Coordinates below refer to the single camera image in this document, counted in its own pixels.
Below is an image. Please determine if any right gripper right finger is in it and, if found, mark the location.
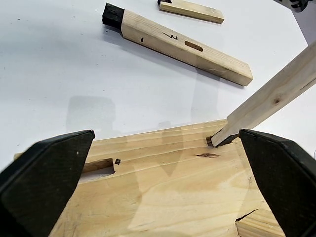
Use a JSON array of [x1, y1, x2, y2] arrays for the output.
[[239, 129, 316, 237]]

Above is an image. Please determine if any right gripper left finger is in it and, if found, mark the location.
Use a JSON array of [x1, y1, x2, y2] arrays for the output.
[[0, 129, 96, 237]]

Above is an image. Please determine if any wooden leg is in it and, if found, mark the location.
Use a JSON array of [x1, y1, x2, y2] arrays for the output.
[[100, 2, 254, 87], [211, 40, 316, 148]]

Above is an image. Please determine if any wooden seat board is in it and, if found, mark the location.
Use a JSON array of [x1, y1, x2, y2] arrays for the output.
[[13, 119, 287, 237]]

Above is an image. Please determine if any wooden cross bar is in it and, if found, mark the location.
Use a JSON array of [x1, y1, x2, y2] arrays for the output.
[[157, 0, 225, 24]]

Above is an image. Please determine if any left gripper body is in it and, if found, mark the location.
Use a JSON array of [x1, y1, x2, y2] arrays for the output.
[[273, 0, 311, 12]]

